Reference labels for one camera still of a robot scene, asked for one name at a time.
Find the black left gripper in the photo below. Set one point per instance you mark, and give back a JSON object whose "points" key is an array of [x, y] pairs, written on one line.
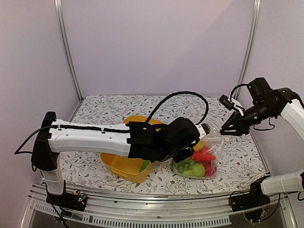
{"points": [[184, 156]]}

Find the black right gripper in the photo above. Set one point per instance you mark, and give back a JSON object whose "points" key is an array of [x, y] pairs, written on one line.
{"points": [[239, 124]]}

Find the yellow toy lemon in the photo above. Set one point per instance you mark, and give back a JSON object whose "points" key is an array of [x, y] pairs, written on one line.
{"points": [[198, 146]]}

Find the orange toy carrot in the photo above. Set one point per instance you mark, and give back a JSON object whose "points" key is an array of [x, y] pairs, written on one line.
{"points": [[197, 156]]}

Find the green toy cabbage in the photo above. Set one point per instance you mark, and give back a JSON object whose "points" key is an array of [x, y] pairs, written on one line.
{"points": [[197, 170]]}

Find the clear zip top bag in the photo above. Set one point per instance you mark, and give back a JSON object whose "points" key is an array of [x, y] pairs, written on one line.
{"points": [[215, 142]]}

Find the red toy tomato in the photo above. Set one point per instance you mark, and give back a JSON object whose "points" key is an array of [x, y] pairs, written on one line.
{"points": [[210, 169]]}

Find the green toy broccoli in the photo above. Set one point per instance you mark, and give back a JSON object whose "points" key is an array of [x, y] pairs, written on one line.
{"points": [[185, 165]]}

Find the red toy apple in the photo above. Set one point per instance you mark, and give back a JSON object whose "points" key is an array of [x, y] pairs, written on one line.
{"points": [[206, 150]]}

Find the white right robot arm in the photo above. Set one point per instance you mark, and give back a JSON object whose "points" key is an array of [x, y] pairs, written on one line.
{"points": [[268, 103]]}

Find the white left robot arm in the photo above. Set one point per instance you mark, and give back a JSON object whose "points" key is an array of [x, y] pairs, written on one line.
{"points": [[56, 136]]}

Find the green toy cucumber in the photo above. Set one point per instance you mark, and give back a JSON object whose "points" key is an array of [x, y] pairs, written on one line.
{"points": [[144, 165]]}

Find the floral tablecloth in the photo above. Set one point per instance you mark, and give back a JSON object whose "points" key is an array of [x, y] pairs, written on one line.
{"points": [[240, 163]]}

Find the yellow plastic basket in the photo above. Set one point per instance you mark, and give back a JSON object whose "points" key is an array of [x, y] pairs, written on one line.
{"points": [[128, 169]]}

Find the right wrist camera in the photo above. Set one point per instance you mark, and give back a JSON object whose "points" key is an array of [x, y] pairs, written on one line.
{"points": [[232, 104]]}

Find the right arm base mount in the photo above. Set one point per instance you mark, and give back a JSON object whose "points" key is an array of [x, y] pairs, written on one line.
{"points": [[255, 198]]}

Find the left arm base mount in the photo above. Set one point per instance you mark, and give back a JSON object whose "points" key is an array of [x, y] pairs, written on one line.
{"points": [[67, 200]]}

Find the right aluminium frame post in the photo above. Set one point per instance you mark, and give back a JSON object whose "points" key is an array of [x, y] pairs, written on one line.
{"points": [[250, 41]]}

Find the aluminium frame post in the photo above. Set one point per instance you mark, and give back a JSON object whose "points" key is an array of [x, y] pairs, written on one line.
{"points": [[66, 48], [250, 41]]}

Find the left aluminium frame post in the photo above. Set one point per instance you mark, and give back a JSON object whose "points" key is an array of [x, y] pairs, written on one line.
{"points": [[66, 48]]}

